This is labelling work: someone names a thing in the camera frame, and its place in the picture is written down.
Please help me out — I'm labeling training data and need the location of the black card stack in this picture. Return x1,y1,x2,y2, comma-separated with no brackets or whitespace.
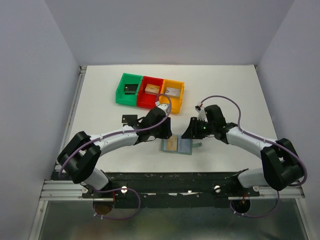
123,83,139,95

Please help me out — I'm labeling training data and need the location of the tan card stack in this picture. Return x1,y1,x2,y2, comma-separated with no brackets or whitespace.
144,83,160,95

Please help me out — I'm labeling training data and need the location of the red plastic bin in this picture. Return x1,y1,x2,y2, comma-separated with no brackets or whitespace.
136,76,164,109

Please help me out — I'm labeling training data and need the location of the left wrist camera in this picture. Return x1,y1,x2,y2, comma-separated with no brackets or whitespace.
155,101,171,115

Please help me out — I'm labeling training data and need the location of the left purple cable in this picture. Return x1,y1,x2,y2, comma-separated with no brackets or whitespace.
58,93,173,221

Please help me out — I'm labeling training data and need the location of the sage green card holder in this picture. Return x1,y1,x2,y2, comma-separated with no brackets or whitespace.
160,134,203,155

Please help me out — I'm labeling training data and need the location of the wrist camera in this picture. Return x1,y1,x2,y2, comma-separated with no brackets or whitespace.
195,102,207,122
155,101,171,115

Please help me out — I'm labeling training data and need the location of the gold VIP card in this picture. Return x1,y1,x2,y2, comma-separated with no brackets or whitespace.
165,135,178,152

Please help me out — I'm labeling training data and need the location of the green plastic bin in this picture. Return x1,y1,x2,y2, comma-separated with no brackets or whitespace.
115,73,143,107

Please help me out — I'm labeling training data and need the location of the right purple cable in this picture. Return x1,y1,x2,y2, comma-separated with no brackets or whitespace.
199,95,308,219

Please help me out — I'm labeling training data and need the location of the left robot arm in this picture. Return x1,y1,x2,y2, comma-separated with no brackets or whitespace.
57,104,172,191

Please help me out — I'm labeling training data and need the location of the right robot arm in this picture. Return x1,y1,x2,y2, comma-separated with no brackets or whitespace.
181,105,304,191

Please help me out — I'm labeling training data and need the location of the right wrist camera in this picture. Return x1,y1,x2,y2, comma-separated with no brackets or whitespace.
195,102,207,122

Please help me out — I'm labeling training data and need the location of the silver card stack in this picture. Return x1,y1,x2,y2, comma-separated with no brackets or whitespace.
164,87,181,98

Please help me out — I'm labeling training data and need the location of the black credit card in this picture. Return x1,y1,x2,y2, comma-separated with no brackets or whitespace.
121,114,138,124

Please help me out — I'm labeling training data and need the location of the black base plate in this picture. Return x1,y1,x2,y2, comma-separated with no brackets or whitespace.
51,171,270,210

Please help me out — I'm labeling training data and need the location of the aluminium frame rail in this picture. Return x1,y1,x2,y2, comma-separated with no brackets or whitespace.
39,66,87,202

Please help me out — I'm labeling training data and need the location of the purple cable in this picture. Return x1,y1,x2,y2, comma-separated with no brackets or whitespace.
199,95,308,219
58,93,173,221

